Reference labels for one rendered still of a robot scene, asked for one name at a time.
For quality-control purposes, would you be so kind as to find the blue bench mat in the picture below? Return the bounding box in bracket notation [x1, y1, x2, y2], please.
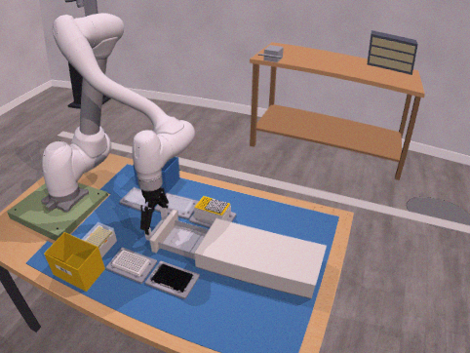
[26, 164, 339, 353]

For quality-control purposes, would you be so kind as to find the yellow open-top bin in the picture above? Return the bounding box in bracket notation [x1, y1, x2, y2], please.
[44, 232, 105, 292]

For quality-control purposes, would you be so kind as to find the blue box with label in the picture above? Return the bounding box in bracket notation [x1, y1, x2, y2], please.
[134, 157, 180, 193]

